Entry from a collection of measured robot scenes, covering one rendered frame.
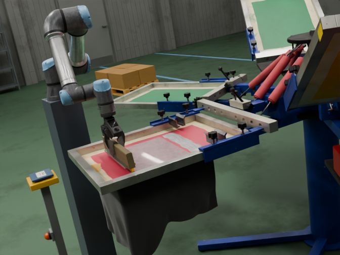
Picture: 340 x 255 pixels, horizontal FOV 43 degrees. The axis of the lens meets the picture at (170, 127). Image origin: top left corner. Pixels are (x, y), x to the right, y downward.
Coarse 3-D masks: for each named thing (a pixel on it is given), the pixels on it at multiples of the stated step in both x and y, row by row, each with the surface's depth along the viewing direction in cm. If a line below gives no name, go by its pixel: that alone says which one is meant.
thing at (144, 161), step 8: (200, 136) 224; (176, 144) 218; (200, 144) 213; (152, 152) 213; (160, 152) 211; (168, 152) 209; (176, 152) 207; (184, 152) 206; (136, 160) 206; (144, 160) 204; (152, 160) 202; (160, 160) 201; (104, 168) 203; (112, 168) 201; (120, 168) 199; (136, 168) 196; (112, 176) 192; (120, 176) 191
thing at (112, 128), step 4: (108, 120) 199; (112, 120) 200; (108, 124) 197; (112, 124) 197; (116, 124) 198; (108, 128) 199; (112, 128) 196; (116, 128) 195; (120, 128) 196; (112, 132) 194; (116, 132) 194; (120, 132) 194; (116, 136) 195
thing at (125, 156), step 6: (102, 138) 219; (114, 144) 203; (114, 150) 204; (120, 150) 194; (126, 150) 192; (120, 156) 197; (126, 156) 188; (132, 156) 189; (126, 162) 190; (132, 162) 190
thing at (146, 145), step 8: (184, 128) 241; (192, 128) 239; (200, 128) 236; (160, 136) 234; (184, 136) 228; (192, 136) 226; (128, 144) 230; (136, 144) 228; (144, 144) 226; (152, 144) 224; (160, 144) 222; (168, 144) 220; (104, 152) 224; (136, 152) 216; (144, 152) 215; (96, 160) 215; (104, 160) 213; (112, 160) 211
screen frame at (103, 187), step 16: (144, 128) 241; (160, 128) 242; (224, 128) 224; (96, 144) 228; (80, 160) 208; (176, 160) 188; (192, 160) 191; (96, 176) 186; (128, 176) 180; (144, 176) 182
